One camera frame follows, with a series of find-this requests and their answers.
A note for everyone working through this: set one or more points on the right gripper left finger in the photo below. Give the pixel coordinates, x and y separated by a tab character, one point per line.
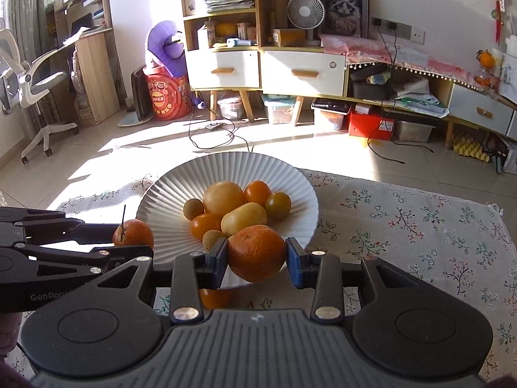
194	271

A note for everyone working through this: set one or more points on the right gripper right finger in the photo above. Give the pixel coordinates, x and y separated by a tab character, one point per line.
321	271

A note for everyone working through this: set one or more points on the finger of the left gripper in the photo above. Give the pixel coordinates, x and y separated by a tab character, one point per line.
26	264
40	227

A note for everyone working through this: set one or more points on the brown kiwi large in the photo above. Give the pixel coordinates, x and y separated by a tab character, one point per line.
210	238

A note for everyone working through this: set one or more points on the orange tomato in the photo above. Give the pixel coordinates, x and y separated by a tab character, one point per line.
203	223
258	192

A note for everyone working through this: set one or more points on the smooth mandarin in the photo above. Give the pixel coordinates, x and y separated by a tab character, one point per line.
256	253

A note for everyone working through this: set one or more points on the mandarin with stem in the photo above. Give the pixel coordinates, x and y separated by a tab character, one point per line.
133	233

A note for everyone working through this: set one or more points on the dark green-brown tomato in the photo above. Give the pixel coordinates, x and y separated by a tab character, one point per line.
278	206

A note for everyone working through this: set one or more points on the round yellow pear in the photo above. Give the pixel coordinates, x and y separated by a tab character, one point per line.
222	197

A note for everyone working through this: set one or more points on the person left hand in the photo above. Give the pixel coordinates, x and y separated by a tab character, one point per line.
9	330

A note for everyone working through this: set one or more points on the white ribbed plate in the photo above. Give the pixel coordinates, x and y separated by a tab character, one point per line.
162	204

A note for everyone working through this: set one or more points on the floral tablecloth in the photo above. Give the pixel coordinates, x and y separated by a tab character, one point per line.
459	246

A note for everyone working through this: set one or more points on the white office chair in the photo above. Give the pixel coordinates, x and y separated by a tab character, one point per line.
18	87

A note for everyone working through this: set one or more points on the red box under cabinet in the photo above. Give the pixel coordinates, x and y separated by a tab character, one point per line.
370	126

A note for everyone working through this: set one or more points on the red printed bucket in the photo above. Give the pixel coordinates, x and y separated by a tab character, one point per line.
170	96

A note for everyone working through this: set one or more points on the white wooden drawer cabinet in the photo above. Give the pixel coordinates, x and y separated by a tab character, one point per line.
302	74

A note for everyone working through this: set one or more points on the wooden desk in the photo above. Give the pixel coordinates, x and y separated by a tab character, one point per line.
90	60

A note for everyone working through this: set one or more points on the purple plush toy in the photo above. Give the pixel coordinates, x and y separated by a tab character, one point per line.
164	46

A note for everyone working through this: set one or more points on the small white fan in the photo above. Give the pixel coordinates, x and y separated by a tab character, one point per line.
306	14

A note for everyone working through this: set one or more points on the wooden shelf cabinet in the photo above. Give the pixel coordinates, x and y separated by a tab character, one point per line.
223	39

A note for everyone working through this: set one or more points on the framed cat picture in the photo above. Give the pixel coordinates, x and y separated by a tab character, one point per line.
345	18

